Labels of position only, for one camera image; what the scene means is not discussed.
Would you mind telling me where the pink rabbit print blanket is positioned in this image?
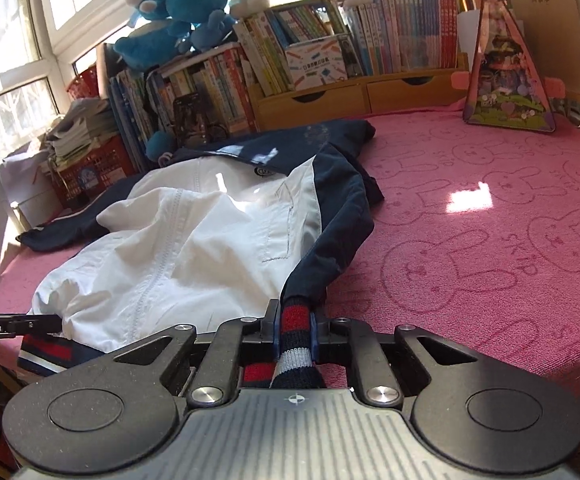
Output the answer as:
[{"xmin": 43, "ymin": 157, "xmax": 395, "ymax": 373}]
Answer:
[{"xmin": 0, "ymin": 105, "xmax": 580, "ymax": 401}]

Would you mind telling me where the red plastic crate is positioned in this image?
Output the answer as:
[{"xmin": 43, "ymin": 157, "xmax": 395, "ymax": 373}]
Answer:
[{"xmin": 57, "ymin": 135, "xmax": 138, "ymax": 207}]

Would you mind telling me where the navy and white jacket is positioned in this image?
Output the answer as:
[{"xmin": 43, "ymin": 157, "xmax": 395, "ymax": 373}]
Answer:
[{"xmin": 17, "ymin": 117, "xmax": 385, "ymax": 391}]

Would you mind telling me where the pink triangular bag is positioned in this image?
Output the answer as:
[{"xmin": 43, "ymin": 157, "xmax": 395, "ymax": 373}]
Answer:
[{"xmin": 450, "ymin": 0, "xmax": 565, "ymax": 133}]

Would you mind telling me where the red plastic basket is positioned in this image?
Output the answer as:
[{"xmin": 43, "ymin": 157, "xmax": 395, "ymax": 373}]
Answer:
[{"xmin": 66, "ymin": 64, "xmax": 100, "ymax": 101}]

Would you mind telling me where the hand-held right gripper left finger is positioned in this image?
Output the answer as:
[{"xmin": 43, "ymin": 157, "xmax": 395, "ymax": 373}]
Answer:
[{"xmin": 104, "ymin": 299, "xmax": 281, "ymax": 407}]

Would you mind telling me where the row of large books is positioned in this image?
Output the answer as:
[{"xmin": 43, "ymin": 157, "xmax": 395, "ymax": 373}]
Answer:
[{"xmin": 107, "ymin": 42, "xmax": 259, "ymax": 171}]

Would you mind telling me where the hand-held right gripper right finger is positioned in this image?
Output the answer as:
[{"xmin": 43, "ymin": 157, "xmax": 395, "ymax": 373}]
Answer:
[{"xmin": 310, "ymin": 310, "xmax": 476, "ymax": 407}]

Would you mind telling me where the white framed window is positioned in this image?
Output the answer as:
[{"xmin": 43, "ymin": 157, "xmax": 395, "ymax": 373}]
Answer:
[{"xmin": 0, "ymin": 0, "xmax": 231, "ymax": 116}]

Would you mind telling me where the wooden drawer organizer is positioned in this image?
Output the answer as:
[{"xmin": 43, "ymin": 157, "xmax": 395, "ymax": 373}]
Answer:
[{"xmin": 247, "ymin": 52, "xmax": 470, "ymax": 133}]

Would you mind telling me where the white paper sheet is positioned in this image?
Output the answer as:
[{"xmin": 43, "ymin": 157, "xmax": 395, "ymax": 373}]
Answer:
[{"xmin": 457, "ymin": 10, "xmax": 485, "ymax": 57}]

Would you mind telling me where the row of slim paperback books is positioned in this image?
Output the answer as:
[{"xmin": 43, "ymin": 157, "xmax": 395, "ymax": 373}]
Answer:
[{"xmin": 235, "ymin": 0, "xmax": 461, "ymax": 98}]

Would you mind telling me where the blue plush ball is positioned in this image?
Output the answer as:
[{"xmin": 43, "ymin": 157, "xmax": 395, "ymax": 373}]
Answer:
[{"xmin": 145, "ymin": 130, "xmax": 175, "ymax": 161}]

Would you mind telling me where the brown paper envelope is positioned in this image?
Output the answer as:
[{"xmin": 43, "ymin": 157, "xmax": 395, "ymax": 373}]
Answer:
[{"xmin": 504, "ymin": 0, "xmax": 580, "ymax": 96}]

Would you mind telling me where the white box with colourful print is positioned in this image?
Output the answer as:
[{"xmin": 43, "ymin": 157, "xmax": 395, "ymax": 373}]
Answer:
[{"xmin": 284, "ymin": 35, "xmax": 351, "ymax": 92}]

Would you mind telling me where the white paper bag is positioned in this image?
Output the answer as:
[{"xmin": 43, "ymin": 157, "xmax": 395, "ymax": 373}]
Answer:
[{"xmin": 0, "ymin": 150, "xmax": 66, "ymax": 231}]

